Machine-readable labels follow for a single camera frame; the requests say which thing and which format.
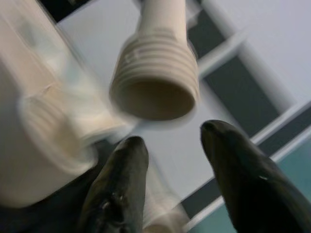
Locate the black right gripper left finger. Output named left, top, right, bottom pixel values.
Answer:
left=80, top=136, right=149, bottom=233

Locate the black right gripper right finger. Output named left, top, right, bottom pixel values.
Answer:
left=200, top=119, right=311, bottom=233

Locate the white plastic table top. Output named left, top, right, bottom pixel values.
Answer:
left=0, top=55, right=139, bottom=209

